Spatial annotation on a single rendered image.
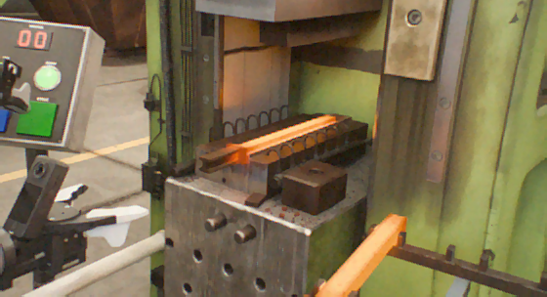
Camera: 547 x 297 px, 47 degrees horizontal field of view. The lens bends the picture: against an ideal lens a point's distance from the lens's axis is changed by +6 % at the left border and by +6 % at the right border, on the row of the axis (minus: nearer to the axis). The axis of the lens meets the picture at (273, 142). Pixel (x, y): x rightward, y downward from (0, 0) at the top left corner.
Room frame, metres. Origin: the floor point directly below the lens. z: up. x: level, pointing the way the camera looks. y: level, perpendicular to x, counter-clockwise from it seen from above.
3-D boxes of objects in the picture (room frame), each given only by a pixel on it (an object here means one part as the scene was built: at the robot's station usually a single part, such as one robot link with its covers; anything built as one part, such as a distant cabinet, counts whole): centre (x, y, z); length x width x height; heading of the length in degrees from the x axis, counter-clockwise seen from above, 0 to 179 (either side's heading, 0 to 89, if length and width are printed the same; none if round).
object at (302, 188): (1.12, -0.09, 0.95); 0.12 x 0.08 x 0.06; 144
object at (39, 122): (1.29, 0.52, 1.01); 0.07 x 0.05 x 0.07; 79
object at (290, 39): (1.36, -0.08, 1.24); 0.30 x 0.07 x 0.06; 144
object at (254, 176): (1.34, -0.03, 0.96); 0.42 x 0.20 x 0.09; 144
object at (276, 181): (1.24, -0.11, 0.95); 0.34 x 0.03 x 0.03; 144
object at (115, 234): (0.84, 0.23, 0.98); 0.09 x 0.03 x 0.06; 108
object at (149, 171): (1.49, 0.32, 0.80); 0.06 x 0.03 x 0.14; 54
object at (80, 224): (0.82, 0.27, 1.00); 0.09 x 0.05 x 0.02; 108
